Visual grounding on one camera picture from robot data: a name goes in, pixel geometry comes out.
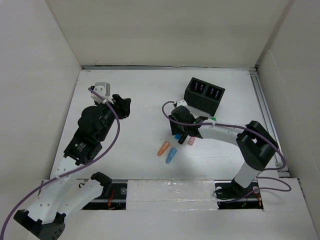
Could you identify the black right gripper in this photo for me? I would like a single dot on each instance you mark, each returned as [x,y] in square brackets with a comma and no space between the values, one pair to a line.
[175,129]

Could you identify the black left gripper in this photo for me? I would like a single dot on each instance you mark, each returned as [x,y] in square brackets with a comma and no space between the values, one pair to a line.
[122,105]

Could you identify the pink highlighter marker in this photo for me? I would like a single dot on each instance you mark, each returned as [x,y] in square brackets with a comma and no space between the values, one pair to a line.
[191,140]

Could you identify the orange highlighter marker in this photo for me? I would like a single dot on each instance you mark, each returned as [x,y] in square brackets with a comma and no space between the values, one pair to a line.
[163,148]

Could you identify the blue highlighter marker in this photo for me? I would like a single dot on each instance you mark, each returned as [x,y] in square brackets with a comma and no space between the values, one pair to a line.
[171,155]

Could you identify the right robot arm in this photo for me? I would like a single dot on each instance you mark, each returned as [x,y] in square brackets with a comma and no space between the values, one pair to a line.
[254,142]

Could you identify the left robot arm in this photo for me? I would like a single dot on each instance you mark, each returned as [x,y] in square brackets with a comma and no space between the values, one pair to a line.
[45,218]

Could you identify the black two-compartment organizer box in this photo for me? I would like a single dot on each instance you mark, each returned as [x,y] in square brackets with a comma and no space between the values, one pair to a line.
[203,96]

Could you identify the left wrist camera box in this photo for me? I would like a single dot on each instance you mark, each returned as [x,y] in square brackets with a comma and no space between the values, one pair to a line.
[103,90]

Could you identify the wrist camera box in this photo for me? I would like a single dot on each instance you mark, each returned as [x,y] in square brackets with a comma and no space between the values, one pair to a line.
[179,103]
[103,90]

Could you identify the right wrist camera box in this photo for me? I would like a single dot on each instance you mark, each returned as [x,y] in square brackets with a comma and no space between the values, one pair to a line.
[179,103]

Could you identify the back aluminium rail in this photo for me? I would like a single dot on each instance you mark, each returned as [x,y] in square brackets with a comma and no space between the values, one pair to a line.
[158,67]

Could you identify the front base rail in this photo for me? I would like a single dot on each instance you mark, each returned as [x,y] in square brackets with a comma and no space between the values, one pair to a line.
[115,199]

